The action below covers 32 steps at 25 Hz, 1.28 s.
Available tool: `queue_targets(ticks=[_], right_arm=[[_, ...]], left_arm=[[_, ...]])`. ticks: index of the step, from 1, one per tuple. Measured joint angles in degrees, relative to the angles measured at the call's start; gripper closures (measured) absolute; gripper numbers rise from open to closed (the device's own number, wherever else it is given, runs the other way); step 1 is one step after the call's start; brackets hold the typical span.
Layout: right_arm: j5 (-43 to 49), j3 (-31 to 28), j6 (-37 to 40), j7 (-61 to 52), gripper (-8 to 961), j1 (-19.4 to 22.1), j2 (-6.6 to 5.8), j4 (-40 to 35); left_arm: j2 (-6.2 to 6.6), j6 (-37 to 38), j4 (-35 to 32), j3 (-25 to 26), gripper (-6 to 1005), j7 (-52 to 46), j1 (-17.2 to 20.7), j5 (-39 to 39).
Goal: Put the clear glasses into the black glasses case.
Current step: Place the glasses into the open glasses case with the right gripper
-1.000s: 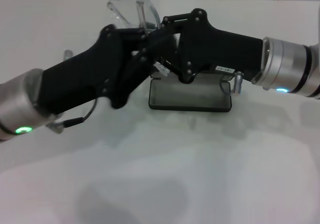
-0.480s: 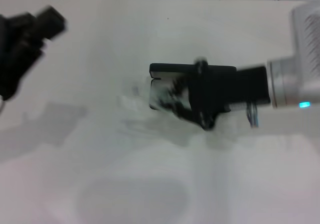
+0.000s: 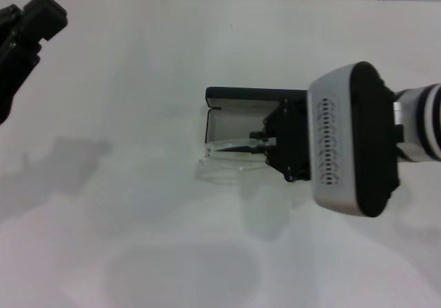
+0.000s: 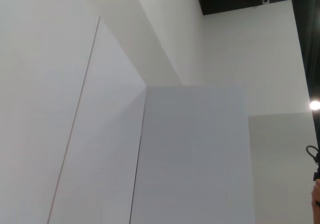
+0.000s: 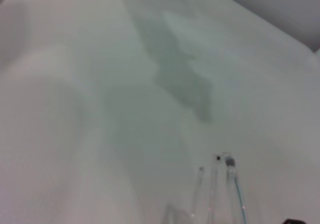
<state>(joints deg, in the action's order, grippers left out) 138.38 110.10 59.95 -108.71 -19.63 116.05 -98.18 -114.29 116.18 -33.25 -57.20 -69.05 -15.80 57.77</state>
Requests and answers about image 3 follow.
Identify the black glasses case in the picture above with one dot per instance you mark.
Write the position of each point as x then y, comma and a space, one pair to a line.
241, 94

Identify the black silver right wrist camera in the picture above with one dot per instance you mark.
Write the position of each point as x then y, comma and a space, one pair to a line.
365, 139

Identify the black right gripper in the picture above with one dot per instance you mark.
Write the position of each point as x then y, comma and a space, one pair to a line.
289, 139

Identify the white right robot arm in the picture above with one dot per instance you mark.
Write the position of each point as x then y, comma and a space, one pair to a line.
422, 122

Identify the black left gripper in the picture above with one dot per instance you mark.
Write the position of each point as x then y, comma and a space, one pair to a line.
13, 56

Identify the clear transparent glasses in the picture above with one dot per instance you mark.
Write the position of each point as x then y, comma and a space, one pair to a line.
220, 170

